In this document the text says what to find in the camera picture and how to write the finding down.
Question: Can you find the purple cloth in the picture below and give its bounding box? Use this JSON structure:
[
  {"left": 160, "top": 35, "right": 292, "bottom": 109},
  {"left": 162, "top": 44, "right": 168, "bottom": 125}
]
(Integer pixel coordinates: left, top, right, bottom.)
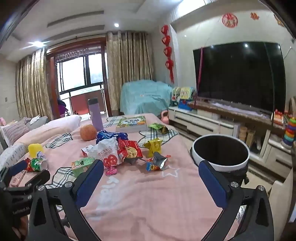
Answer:
[{"left": 58, "top": 100, "right": 70, "bottom": 116}]

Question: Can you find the white patterned cushion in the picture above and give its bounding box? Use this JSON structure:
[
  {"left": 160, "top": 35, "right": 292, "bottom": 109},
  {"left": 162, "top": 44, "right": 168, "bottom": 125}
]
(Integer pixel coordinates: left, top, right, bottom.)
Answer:
[{"left": 0, "top": 143, "right": 26, "bottom": 171}]

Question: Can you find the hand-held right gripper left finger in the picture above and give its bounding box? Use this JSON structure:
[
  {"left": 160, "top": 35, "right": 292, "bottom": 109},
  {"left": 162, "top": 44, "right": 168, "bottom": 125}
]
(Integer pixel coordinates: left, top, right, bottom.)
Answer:
[{"left": 28, "top": 159, "right": 104, "bottom": 241}]

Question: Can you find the blue snack wrapper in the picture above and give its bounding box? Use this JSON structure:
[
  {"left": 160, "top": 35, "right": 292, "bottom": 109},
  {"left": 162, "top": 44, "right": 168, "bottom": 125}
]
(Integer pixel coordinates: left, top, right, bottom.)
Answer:
[{"left": 96, "top": 130, "right": 129, "bottom": 144}]

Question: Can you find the wooden framed glass door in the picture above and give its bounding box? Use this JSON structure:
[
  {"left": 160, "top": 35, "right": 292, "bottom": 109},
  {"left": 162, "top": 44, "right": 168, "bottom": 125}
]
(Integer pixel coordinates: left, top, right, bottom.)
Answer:
[{"left": 46, "top": 38, "right": 109, "bottom": 116}]

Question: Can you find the red orange apple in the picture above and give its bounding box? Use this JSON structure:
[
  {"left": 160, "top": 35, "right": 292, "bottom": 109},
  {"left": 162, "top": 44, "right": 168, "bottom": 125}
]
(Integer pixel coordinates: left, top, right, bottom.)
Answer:
[{"left": 80, "top": 124, "right": 97, "bottom": 141}]

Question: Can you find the red toy telephone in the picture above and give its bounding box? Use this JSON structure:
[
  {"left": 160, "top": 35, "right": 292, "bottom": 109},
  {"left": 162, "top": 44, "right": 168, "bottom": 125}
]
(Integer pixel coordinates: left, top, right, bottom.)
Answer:
[{"left": 273, "top": 109, "right": 285, "bottom": 127}]

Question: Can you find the black flat television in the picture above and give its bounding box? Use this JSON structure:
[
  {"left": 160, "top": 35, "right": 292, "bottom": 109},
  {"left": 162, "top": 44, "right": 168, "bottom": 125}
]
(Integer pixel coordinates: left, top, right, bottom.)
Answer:
[{"left": 192, "top": 42, "right": 287, "bottom": 115}]

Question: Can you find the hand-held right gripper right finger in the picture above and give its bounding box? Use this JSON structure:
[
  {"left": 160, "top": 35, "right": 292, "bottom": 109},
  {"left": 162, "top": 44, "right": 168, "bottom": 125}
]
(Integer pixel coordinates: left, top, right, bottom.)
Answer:
[{"left": 198, "top": 160, "right": 278, "bottom": 241}]

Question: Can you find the yellow snack wrapper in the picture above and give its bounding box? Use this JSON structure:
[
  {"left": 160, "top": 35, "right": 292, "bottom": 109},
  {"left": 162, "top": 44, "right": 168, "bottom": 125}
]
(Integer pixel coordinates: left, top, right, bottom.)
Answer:
[{"left": 143, "top": 138, "right": 163, "bottom": 156}]

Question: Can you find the pale pink pillow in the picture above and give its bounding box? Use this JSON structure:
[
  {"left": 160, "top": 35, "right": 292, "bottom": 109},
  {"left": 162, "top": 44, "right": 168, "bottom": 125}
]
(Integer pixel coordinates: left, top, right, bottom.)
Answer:
[{"left": 14, "top": 115, "right": 82, "bottom": 149}]

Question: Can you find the cream white furniture frame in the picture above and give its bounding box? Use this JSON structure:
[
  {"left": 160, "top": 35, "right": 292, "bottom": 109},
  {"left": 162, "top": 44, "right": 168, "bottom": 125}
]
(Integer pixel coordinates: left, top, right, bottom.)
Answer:
[{"left": 268, "top": 167, "right": 296, "bottom": 241}]

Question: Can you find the golden building model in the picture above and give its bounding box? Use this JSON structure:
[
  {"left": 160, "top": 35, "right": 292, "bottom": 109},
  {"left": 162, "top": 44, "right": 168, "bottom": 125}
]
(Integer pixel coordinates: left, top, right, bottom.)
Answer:
[{"left": 246, "top": 130, "right": 256, "bottom": 149}]

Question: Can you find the white cloth under television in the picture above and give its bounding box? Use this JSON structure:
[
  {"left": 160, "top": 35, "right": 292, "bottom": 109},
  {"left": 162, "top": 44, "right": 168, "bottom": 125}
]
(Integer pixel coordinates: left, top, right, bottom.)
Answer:
[{"left": 211, "top": 102, "right": 273, "bottom": 116}]

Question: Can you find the pink checked-patch blanket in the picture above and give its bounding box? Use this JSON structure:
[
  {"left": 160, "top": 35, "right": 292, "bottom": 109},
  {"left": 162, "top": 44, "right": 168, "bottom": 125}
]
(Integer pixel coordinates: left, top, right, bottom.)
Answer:
[{"left": 14, "top": 113, "right": 245, "bottom": 241}]

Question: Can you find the grey cushion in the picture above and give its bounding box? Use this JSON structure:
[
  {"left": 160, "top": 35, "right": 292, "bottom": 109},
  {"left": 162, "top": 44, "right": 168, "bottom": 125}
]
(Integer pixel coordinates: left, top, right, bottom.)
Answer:
[{"left": 25, "top": 116, "right": 49, "bottom": 130}]

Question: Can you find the purple insulated bottle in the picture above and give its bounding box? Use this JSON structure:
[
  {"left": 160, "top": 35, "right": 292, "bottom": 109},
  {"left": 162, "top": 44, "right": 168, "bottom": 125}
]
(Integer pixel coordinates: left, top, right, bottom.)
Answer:
[{"left": 87, "top": 98, "right": 104, "bottom": 131}]

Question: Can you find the thick green-covered book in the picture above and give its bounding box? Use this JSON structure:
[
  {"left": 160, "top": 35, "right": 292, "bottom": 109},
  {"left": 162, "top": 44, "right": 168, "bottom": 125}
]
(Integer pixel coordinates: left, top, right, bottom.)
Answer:
[{"left": 116, "top": 115, "right": 148, "bottom": 133}]

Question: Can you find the round red paper-cut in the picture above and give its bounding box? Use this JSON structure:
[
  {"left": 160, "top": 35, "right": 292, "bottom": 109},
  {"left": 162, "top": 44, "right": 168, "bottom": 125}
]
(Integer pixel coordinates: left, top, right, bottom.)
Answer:
[{"left": 221, "top": 13, "right": 238, "bottom": 28}]

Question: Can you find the white brown-topped television cabinet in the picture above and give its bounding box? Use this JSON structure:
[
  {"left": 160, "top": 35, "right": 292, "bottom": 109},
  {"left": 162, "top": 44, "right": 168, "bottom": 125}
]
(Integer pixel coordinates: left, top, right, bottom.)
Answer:
[{"left": 168, "top": 102, "right": 296, "bottom": 181}]

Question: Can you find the red cookie packet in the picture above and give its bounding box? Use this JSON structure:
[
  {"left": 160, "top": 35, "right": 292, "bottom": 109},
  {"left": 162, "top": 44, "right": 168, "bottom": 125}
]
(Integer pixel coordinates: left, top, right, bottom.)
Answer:
[{"left": 117, "top": 139, "right": 144, "bottom": 164}]

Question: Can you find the red hanging knot decoration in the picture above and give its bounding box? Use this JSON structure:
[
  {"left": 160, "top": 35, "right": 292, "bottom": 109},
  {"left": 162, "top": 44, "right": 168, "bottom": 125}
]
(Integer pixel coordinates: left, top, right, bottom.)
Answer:
[{"left": 161, "top": 24, "right": 175, "bottom": 84}]

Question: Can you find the colourful toy cash register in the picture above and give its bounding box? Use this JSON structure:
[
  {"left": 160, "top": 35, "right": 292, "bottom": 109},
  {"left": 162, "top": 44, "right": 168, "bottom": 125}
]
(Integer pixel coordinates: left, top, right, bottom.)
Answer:
[{"left": 178, "top": 87, "right": 197, "bottom": 110}]

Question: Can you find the yellow spiky ball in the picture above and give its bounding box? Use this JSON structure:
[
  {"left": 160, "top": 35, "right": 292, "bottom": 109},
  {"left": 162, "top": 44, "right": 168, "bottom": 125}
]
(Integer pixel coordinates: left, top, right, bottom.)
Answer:
[{"left": 28, "top": 143, "right": 44, "bottom": 158}]

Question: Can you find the silver orange snack wrapper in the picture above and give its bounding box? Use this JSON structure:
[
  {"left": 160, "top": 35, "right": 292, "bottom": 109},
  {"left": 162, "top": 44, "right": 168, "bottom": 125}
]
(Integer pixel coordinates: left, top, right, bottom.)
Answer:
[{"left": 146, "top": 152, "right": 171, "bottom": 172}]

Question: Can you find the black white-rimmed trash bin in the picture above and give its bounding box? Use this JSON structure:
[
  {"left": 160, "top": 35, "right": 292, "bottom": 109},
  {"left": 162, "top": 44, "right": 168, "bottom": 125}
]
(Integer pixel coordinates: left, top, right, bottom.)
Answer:
[{"left": 189, "top": 134, "right": 251, "bottom": 183}]

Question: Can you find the beige patterned curtain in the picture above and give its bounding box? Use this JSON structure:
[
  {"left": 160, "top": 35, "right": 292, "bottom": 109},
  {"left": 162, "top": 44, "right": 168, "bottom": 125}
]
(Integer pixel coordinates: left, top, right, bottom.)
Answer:
[
  {"left": 15, "top": 47, "right": 53, "bottom": 120},
  {"left": 106, "top": 30, "right": 155, "bottom": 116}
]

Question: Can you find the pink small carton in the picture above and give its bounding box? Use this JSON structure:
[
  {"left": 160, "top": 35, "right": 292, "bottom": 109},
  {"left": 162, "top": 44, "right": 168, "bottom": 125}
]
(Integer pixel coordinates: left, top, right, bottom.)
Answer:
[{"left": 9, "top": 170, "right": 28, "bottom": 188}]

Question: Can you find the teal covered armchair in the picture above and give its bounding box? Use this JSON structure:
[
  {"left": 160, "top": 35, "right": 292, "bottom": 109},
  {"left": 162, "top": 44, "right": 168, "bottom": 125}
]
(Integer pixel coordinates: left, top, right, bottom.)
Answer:
[{"left": 120, "top": 80, "right": 174, "bottom": 116}]

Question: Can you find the rainbow ring stacker toy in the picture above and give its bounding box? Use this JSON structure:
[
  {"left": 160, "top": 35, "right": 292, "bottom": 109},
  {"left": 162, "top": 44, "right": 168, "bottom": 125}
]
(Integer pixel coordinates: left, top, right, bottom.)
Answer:
[{"left": 281, "top": 117, "right": 296, "bottom": 147}]

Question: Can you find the green snack wrapper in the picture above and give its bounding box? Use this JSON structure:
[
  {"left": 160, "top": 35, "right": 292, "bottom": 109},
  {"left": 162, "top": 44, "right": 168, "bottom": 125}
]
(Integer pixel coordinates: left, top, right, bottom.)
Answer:
[{"left": 148, "top": 123, "right": 170, "bottom": 135}]

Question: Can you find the green white toy wheel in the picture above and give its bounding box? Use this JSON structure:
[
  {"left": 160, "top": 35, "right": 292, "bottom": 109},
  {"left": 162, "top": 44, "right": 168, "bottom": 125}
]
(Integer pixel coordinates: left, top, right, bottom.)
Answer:
[{"left": 171, "top": 88, "right": 183, "bottom": 101}]

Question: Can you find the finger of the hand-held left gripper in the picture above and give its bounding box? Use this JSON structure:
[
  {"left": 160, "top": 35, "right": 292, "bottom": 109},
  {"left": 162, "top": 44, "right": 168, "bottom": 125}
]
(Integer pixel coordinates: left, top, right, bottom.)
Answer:
[
  {"left": 0, "top": 160, "right": 29, "bottom": 186},
  {"left": 2, "top": 170, "right": 51, "bottom": 198}
]

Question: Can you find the striped pink pillow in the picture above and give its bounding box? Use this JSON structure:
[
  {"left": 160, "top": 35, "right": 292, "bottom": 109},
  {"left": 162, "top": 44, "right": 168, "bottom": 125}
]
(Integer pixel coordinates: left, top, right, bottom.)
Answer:
[{"left": 0, "top": 120, "right": 30, "bottom": 145}]

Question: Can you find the green drink carton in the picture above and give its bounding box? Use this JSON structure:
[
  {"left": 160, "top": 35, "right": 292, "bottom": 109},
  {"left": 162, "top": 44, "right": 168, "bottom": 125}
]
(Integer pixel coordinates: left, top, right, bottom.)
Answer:
[{"left": 71, "top": 157, "right": 96, "bottom": 178}]

